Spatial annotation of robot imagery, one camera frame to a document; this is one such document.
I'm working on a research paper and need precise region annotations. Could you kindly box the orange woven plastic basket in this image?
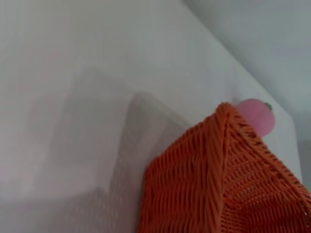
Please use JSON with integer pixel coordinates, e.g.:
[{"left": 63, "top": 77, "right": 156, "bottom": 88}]
[{"left": 137, "top": 102, "right": 311, "bottom": 233}]

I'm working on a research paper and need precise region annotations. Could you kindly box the pink toy peach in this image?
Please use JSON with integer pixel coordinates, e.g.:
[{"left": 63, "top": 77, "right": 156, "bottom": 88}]
[{"left": 236, "top": 98, "right": 276, "bottom": 136}]

